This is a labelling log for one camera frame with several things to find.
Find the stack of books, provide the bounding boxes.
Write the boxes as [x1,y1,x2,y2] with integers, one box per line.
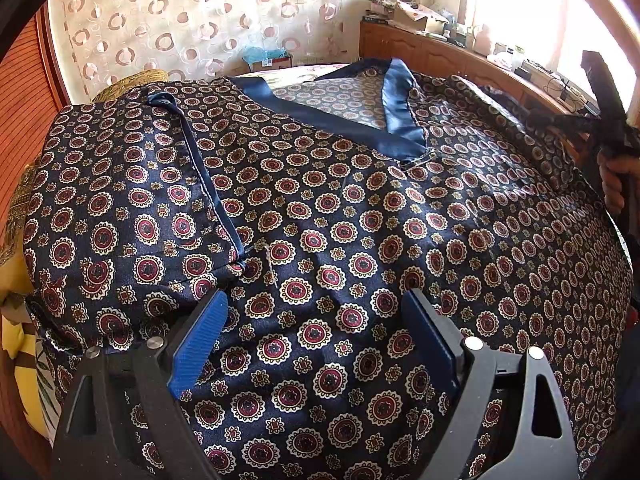
[366,0,397,25]

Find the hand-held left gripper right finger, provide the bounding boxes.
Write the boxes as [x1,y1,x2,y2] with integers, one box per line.
[401,287,582,480]

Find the wooden wardrobe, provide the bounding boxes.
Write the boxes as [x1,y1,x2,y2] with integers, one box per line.
[0,7,72,246]

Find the small box with blue bag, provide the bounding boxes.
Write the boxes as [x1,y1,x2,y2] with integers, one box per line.
[242,44,294,74]

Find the person's right hand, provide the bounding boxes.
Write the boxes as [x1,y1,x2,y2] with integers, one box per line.
[599,156,640,213]

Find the leaf-print bed sheet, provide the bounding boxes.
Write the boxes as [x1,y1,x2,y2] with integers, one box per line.
[30,330,69,447]

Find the circle-patterned sheer curtain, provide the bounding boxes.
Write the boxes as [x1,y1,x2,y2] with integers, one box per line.
[59,0,362,107]

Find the bright window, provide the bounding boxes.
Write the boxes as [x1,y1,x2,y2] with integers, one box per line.
[462,0,640,113]

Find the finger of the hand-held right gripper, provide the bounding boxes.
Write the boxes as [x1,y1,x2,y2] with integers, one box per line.
[581,51,630,128]

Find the navy medallion-print garment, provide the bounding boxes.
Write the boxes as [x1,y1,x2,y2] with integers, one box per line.
[22,57,633,480]

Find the open cardboard box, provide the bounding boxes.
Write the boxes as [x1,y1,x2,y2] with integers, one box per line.
[394,0,452,35]

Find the white electronic devices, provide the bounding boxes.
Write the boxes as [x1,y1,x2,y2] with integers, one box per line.
[517,57,568,88]

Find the olive patterned cloth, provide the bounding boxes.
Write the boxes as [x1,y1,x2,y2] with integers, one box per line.
[0,69,172,266]

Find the yellow pillow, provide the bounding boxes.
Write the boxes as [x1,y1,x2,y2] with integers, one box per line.
[0,240,47,363]

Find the long wooden cabinet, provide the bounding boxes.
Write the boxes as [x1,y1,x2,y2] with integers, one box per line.
[359,20,603,117]

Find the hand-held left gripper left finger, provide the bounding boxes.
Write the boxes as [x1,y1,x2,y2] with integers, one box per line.
[50,289,230,480]

